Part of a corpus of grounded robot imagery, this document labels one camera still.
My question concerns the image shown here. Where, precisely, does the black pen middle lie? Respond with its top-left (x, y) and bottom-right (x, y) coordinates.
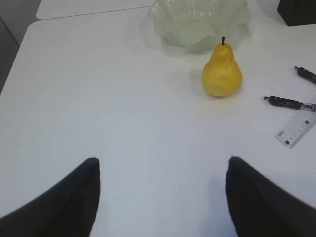
top-left (294, 66), bottom-right (316, 84)

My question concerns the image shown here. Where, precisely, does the black square pen holder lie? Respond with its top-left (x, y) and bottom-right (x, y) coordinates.
top-left (277, 0), bottom-right (316, 27)

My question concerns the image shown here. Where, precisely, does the yellow pear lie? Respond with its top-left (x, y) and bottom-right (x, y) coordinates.
top-left (201, 37), bottom-right (243, 98)

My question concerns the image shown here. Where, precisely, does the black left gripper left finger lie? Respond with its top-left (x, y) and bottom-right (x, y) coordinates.
top-left (0, 158), bottom-right (101, 237)

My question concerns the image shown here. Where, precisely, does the black pen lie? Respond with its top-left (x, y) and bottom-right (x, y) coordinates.
top-left (263, 96), bottom-right (316, 112)
top-left (294, 66), bottom-right (316, 84)

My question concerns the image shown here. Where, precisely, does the clear plastic ruler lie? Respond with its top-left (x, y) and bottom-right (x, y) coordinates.
top-left (275, 110), bottom-right (316, 148)

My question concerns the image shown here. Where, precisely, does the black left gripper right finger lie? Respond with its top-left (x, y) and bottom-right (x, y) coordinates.
top-left (225, 157), bottom-right (316, 237)

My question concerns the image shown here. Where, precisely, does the pale green wavy glass plate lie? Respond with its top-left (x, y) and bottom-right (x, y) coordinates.
top-left (139, 0), bottom-right (251, 57)

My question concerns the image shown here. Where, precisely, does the black pen left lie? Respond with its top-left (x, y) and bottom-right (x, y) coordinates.
top-left (263, 96), bottom-right (316, 112)

